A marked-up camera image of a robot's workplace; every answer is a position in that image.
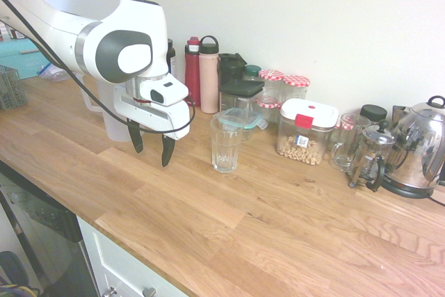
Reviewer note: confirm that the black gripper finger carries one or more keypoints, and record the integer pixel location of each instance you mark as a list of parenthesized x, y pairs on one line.
[(167, 151), (136, 138)]

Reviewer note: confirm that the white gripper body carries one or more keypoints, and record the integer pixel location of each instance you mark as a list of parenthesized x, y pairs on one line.
[(153, 118)]

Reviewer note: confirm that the translucent pitcher blue lid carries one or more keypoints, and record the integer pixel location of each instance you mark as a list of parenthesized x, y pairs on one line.
[(114, 126)]

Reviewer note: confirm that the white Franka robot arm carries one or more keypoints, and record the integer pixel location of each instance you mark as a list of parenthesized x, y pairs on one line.
[(62, 29)]

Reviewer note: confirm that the red water bottle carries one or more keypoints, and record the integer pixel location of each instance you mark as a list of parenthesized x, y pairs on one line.
[(192, 78)]

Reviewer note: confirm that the pink water bottle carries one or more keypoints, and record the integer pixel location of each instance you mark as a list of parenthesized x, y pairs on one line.
[(208, 81)]

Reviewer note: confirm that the clear faceted drinking glass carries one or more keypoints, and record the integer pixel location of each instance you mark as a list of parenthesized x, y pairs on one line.
[(226, 151)]

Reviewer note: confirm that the black protein powder tub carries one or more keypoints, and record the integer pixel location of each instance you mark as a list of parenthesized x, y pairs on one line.
[(171, 60)]

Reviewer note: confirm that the glass container teal lid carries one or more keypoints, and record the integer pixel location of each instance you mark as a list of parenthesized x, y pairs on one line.
[(250, 121)]

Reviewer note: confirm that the square container black lid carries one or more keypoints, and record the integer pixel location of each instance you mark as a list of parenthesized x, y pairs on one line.
[(241, 87)]

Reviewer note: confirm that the clear plastic zip bag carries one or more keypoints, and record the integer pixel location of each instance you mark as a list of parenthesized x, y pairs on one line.
[(52, 74)]

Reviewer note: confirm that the green lid glass jar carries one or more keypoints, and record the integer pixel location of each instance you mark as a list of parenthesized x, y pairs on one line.
[(252, 71)]

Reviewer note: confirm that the small red checked lid jar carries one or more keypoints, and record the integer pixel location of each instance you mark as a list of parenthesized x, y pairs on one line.
[(268, 104), (347, 124)]

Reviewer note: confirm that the black dishwasher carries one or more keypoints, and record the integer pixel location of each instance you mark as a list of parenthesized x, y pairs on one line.
[(41, 213)]

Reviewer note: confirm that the red checked lid glass jar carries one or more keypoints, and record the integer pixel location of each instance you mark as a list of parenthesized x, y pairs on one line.
[(271, 75), (295, 80)]

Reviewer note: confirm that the white cabinet drawer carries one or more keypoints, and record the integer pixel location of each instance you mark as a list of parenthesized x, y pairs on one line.
[(114, 269)]

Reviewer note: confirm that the grey cutlery basket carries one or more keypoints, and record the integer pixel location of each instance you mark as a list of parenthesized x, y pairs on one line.
[(14, 92)]

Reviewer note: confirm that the teal cardboard box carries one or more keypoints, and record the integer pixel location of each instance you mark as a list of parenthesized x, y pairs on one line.
[(21, 64)]

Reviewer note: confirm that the cereal container white lid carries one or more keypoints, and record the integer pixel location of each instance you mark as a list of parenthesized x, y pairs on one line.
[(306, 112)]

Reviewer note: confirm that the clear glass mug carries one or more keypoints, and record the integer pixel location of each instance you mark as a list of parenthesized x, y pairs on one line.
[(347, 137)]

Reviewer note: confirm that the glass french press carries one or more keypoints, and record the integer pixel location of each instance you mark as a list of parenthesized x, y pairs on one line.
[(373, 158)]

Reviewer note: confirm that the black lid jar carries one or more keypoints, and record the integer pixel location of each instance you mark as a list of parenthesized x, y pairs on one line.
[(373, 112)]

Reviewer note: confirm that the black kettle base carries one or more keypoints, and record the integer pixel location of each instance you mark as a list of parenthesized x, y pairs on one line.
[(406, 191)]

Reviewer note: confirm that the shiny steel kettle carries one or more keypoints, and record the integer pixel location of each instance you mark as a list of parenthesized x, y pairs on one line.
[(420, 147)]

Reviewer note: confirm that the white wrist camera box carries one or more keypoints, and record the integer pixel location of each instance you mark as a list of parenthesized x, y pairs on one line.
[(167, 93)]

